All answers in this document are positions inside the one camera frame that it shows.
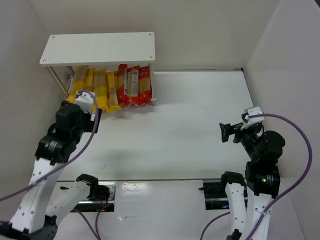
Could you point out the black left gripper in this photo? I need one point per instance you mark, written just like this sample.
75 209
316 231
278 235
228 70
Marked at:
94 120

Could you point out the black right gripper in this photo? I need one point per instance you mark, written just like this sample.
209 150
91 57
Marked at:
235 131

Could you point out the yellow spaghetti bag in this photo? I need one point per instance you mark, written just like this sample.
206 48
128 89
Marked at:
89 79
78 83
100 88
112 92

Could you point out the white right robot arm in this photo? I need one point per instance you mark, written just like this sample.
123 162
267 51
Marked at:
249 194

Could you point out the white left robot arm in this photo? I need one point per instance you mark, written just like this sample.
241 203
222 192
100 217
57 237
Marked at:
36 217

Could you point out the white two-tier shelf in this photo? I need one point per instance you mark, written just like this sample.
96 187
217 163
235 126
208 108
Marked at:
97 49

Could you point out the red spaghetti bag left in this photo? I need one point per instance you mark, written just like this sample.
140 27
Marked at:
122 85

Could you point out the red spaghetti bag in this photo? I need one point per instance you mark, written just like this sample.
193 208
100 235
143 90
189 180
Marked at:
133 90
122 85
144 87

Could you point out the red spaghetti bag rightmost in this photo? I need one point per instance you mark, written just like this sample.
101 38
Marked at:
144 87

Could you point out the red spaghetti bag middle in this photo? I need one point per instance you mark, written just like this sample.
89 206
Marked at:
133 90

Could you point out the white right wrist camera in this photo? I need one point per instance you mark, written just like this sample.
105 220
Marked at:
251 117

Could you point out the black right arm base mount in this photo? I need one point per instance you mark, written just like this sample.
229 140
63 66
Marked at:
214 197

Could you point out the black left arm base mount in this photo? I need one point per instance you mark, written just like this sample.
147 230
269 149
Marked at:
93 200

